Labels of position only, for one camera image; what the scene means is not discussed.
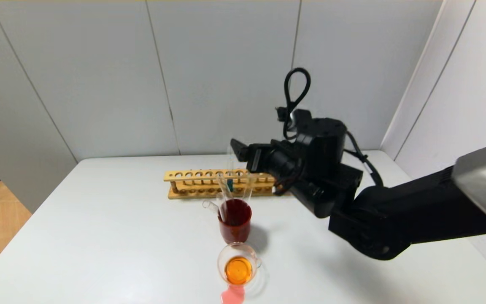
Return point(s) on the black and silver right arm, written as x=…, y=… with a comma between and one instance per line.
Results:
x=395, y=215

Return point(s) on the red plastic cup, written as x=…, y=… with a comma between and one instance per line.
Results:
x=235, y=228

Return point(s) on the pink spilled liquid puddle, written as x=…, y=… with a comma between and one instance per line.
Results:
x=232, y=295

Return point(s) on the glass test tube blue pigment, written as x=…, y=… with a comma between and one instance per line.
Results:
x=229, y=184

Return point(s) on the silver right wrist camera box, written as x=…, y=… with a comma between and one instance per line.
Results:
x=301, y=117

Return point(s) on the wooden test tube rack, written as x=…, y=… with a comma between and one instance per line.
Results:
x=192, y=175

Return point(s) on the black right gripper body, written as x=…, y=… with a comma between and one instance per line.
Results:
x=255, y=158

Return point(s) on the clear glass dish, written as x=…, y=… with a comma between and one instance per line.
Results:
x=238, y=270

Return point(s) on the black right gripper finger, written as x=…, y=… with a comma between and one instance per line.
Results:
x=255, y=157
x=239, y=150

